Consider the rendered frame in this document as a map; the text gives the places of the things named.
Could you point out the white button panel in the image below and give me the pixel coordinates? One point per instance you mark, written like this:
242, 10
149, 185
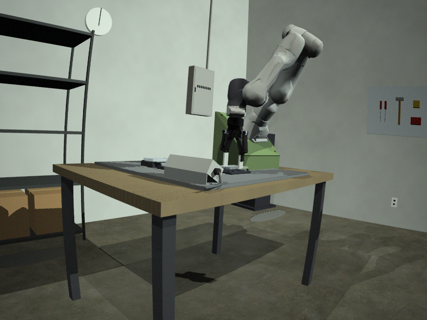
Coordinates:
193, 169

